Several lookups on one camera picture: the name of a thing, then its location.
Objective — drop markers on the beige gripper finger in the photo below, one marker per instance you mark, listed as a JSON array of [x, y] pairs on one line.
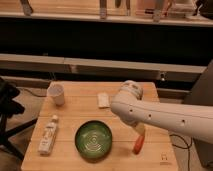
[[140, 129]]

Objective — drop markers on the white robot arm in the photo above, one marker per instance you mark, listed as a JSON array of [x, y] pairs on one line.
[[192, 120]]

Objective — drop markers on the green ceramic bowl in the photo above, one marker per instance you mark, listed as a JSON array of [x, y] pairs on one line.
[[93, 140]]

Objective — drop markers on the orange carrot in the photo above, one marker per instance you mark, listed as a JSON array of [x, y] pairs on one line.
[[138, 144]]

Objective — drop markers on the white rectangular sponge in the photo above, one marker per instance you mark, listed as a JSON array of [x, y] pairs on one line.
[[103, 100]]

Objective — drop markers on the white paper cup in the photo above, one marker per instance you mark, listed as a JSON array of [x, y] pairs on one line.
[[56, 92]]

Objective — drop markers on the white squeeze bottle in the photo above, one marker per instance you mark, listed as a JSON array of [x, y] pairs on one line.
[[48, 136]]

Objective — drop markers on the black chair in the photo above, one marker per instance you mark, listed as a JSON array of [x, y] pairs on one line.
[[8, 108]]

